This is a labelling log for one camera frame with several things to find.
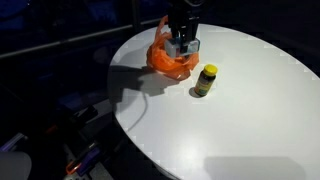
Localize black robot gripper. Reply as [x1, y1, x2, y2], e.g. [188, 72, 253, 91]
[166, 0, 202, 45]

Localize blue and white container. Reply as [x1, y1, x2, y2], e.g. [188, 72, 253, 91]
[164, 37, 202, 59]

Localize orange plastic bag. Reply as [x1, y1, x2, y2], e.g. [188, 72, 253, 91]
[146, 15, 201, 82]

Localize yellow lid supplement bottle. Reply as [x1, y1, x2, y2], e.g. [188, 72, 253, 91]
[194, 63, 219, 98]

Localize orange and purple clamp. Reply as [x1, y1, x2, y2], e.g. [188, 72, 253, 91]
[65, 145, 102, 177]

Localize purple bar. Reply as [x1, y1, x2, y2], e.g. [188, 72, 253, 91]
[0, 132, 28, 153]

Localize grey rounded object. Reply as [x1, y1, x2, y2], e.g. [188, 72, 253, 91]
[0, 151, 33, 180]

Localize dark vertical post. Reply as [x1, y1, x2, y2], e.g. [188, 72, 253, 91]
[130, 0, 143, 33]

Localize grey metal rail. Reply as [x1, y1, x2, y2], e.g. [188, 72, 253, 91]
[0, 18, 168, 60]

